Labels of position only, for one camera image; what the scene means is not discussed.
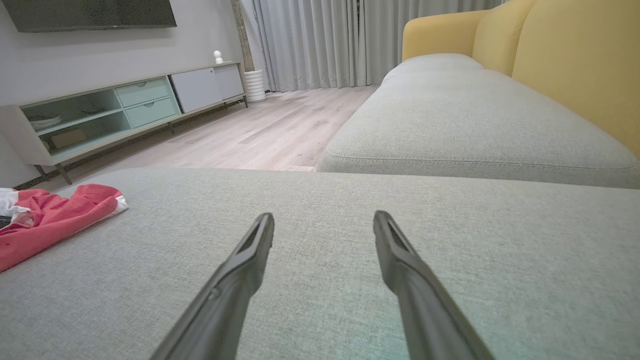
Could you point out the small white figurine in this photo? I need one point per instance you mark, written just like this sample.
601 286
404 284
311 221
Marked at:
218 57

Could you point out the mint cabinet drawer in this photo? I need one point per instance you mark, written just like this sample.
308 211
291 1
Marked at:
151 112
142 92

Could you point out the stacked white bowls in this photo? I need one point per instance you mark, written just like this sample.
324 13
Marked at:
46 122

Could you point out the grey window curtain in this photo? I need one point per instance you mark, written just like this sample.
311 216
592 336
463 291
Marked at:
415 20
305 45

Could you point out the black wall television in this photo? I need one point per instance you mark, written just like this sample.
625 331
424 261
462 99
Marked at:
90 14

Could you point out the wide grey sofa chaise cushion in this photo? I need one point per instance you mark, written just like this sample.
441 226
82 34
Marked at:
550 275

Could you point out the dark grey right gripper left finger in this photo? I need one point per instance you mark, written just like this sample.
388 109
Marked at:
225 300

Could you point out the white ribbed plant pot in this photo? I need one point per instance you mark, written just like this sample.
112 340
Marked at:
255 86

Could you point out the yellow sofa armrest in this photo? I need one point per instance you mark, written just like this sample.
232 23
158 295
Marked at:
435 32

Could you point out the grey sofa seat cushion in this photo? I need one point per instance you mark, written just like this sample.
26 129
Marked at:
430 61
475 125

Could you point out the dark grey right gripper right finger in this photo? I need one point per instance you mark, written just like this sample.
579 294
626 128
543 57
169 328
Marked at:
425 310

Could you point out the red white sports shorts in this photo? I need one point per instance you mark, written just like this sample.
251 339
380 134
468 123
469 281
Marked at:
50 220

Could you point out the flat brown book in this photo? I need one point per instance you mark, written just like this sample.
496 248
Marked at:
69 139

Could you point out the mint white TV cabinet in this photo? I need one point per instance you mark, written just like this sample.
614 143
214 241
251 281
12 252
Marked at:
200 90

